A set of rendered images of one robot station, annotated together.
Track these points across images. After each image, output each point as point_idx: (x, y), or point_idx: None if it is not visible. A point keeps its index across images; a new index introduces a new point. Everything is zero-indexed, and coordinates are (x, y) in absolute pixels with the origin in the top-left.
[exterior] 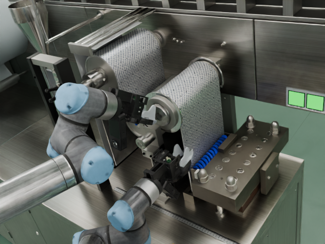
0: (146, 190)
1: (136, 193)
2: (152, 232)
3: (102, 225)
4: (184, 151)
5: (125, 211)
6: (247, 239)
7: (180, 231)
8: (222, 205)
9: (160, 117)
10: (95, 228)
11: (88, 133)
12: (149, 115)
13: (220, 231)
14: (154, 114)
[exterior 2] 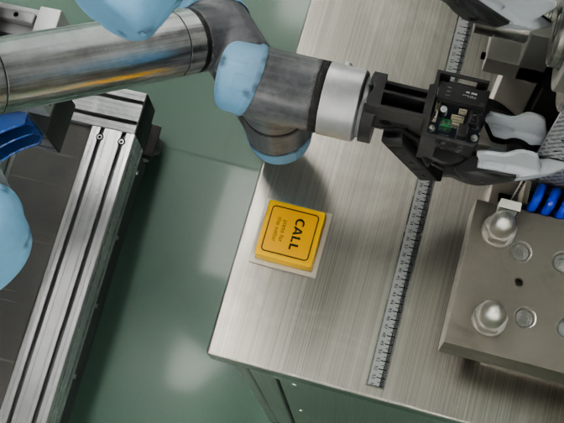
0: (322, 107)
1: (299, 88)
2: (356, 147)
3: (340, 13)
4: (515, 153)
5: (237, 85)
6: (402, 393)
7: (378, 215)
8: (448, 306)
9: (555, 33)
10: (242, 21)
11: None
12: (510, 4)
13: (410, 316)
14: (534, 16)
